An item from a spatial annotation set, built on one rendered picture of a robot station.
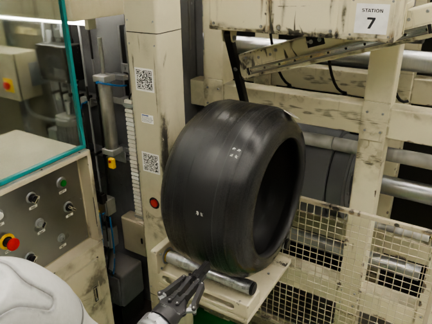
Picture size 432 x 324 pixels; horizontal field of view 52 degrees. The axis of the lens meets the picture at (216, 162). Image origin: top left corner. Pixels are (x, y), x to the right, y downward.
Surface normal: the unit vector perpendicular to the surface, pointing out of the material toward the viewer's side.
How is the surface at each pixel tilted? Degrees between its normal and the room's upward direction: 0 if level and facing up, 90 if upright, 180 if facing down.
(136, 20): 90
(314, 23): 90
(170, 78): 90
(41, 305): 78
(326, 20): 90
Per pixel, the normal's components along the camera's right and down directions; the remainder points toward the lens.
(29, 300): 0.91, -0.14
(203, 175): -0.44, -0.18
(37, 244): 0.86, 0.21
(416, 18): -0.52, 0.37
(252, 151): 0.35, -0.26
